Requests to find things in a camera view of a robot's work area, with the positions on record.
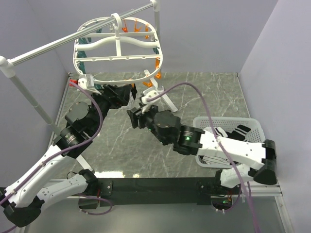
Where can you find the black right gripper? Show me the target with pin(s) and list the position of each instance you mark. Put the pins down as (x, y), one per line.
(134, 117)

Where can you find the white plastic laundry basket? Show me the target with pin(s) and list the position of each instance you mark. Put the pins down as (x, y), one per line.
(228, 124)

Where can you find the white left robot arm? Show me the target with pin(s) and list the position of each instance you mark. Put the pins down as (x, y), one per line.
(25, 199)

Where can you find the white metal drying rack stand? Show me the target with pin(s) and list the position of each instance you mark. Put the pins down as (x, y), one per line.
(149, 12)

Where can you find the black and white striped sock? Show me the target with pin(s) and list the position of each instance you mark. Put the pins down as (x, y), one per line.
(134, 92)

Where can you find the teal clothespin left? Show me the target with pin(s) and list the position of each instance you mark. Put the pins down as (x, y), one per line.
(81, 54)

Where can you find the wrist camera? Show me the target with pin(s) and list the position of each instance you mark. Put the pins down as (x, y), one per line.
(150, 98)
(86, 82)

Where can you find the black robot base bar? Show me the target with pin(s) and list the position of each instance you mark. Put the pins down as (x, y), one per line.
(126, 191)

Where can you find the white round clip hanger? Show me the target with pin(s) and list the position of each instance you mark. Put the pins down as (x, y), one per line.
(140, 34)

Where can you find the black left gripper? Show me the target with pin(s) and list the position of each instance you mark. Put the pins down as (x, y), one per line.
(116, 96)

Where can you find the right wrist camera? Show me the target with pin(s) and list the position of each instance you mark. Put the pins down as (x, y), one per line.
(150, 98)

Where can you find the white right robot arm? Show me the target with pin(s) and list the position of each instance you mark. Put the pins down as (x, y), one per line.
(250, 161)

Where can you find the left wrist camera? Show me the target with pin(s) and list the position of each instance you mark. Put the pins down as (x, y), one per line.
(86, 82)

